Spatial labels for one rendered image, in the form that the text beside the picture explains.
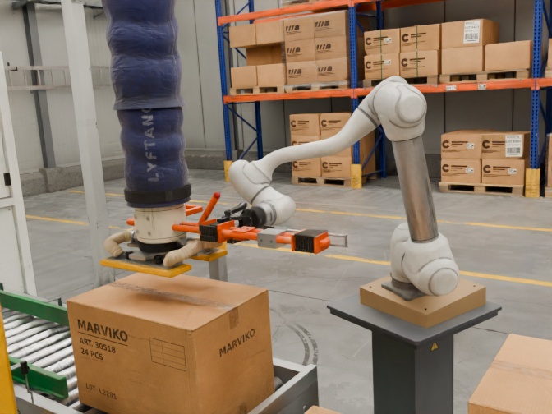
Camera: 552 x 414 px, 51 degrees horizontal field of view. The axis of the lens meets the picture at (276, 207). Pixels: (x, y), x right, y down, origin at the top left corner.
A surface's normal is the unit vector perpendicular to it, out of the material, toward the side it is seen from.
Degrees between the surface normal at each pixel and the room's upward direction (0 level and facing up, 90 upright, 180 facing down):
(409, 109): 88
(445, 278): 101
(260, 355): 90
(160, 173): 79
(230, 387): 90
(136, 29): 73
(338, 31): 90
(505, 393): 0
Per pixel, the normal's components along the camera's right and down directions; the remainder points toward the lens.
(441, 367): 0.57, 0.13
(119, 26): -0.44, -0.08
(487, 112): -0.57, 0.19
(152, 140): 0.21, -0.18
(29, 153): 0.82, 0.07
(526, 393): -0.06, -0.98
